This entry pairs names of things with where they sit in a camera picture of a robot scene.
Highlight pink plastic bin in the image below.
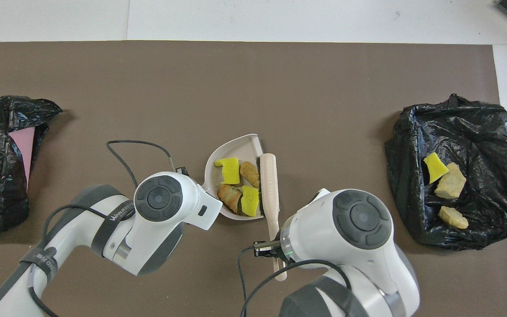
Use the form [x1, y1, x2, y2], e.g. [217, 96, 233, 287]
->
[8, 127, 36, 191]

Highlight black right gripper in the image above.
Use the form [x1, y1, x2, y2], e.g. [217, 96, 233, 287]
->
[253, 240, 276, 259]

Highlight beige hand brush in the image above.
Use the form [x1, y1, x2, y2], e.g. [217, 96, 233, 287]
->
[259, 153, 288, 282]

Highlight brown table mat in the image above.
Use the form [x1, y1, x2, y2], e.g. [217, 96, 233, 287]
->
[0, 41, 507, 317]

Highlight yellow sponge chunk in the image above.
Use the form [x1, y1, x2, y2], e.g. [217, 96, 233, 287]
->
[240, 185, 261, 217]

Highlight beige plastic dustpan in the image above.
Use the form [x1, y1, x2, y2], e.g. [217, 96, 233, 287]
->
[202, 134, 265, 221]

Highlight notched yellow sponge piece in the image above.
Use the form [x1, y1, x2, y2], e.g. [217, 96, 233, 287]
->
[214, 157, 241, 185]

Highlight pale bread chunk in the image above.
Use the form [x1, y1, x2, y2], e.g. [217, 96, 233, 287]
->
[434, 163, 467, 200]

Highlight striped bread piece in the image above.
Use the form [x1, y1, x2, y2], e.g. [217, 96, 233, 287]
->
[439, 206, 469, 230]
[217, 184, 243, 214]

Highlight yellow and green sponge piece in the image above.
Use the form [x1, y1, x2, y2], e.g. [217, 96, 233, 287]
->
[423, 152, 449, 184]

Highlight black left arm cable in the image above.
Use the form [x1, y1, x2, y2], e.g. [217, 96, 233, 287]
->
[28, 140, 177, 317]

